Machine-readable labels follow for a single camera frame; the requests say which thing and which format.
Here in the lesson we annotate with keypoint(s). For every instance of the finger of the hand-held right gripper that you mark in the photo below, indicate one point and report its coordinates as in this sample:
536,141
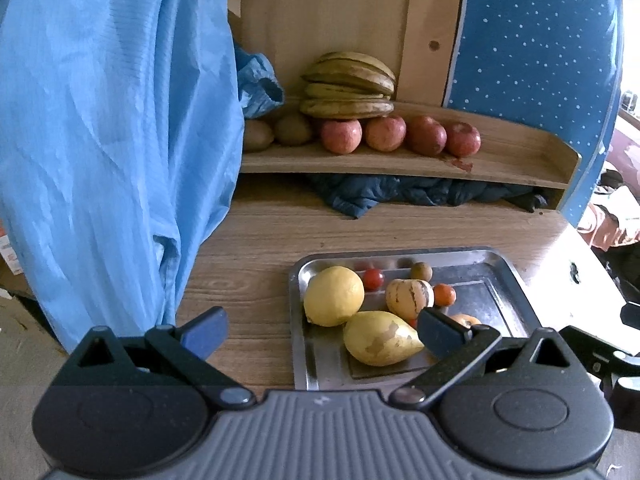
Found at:
631,315
590,347

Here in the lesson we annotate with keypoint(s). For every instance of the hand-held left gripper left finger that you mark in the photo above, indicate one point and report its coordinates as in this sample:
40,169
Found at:
207,331

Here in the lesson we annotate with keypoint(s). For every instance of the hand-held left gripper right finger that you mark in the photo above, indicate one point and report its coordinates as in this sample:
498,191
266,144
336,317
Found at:
440,332

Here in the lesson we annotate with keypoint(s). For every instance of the large orange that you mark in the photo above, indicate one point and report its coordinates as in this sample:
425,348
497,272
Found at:
466,320

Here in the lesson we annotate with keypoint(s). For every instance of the beige striped melon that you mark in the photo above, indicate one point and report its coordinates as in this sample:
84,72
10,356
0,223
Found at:
407,295

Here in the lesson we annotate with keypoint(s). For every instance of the yellow mango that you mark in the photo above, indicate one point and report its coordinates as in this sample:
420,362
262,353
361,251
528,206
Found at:
380,342

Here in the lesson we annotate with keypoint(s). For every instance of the small beige round fruit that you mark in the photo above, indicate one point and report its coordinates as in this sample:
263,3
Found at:
421,271

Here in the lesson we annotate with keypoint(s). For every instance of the metal tray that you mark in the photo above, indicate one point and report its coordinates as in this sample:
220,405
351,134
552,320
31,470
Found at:
480,280

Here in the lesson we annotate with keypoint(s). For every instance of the small red tomato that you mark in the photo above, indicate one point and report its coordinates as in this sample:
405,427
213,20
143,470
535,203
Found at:
372,279

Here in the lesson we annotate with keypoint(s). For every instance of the round yellow lemon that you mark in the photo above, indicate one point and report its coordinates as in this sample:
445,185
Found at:
334,295

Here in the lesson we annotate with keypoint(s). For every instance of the small black object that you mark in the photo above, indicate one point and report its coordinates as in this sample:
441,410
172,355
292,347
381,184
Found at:
575,272

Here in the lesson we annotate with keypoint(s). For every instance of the pink cloth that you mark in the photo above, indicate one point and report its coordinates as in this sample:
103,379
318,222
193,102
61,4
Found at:
612,225

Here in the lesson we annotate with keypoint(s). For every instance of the dark blue cloth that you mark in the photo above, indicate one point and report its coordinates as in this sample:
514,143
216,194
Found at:
425,192

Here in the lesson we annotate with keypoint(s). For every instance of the curved wooden shelf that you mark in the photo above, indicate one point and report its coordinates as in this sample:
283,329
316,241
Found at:
520,157

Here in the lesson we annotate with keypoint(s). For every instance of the red apple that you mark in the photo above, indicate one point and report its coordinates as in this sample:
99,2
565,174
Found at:
385,133
463,139
426,135
341,136

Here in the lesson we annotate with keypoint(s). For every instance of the brown kiwi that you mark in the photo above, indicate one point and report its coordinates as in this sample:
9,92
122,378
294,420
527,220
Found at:
293,129
257,136

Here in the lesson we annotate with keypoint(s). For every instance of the light blue cloth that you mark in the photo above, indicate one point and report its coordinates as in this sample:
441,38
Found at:
110,150

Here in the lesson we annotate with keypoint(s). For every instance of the crumpled blue plastic bag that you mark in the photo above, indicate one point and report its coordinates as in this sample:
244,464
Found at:
257,85

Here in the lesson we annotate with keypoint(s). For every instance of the bunch of bananas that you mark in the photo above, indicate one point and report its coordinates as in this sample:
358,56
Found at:
350,85

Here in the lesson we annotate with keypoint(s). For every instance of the blue white-dotted cloth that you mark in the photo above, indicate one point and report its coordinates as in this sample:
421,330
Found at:
530,60

